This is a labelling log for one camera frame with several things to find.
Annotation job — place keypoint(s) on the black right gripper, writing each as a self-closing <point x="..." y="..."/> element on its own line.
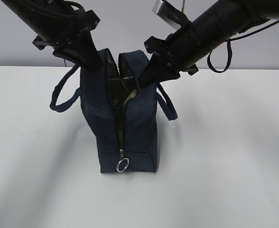
<point x="178" y="52"/>

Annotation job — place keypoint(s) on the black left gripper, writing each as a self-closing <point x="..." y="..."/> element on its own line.
<point x="76" y="29"/>

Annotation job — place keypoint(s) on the green lidded glass food container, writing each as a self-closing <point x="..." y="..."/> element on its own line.
<point x="130" y="96"/>

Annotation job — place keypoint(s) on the dark navy fabric lunch bag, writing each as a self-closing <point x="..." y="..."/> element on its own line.
<point x="126" y="135"/>

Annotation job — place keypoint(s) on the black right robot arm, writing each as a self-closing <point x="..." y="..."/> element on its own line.
<point x="226" y="18"/>

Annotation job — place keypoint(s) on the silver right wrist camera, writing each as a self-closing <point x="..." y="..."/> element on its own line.
<point x="169" y="14"/>

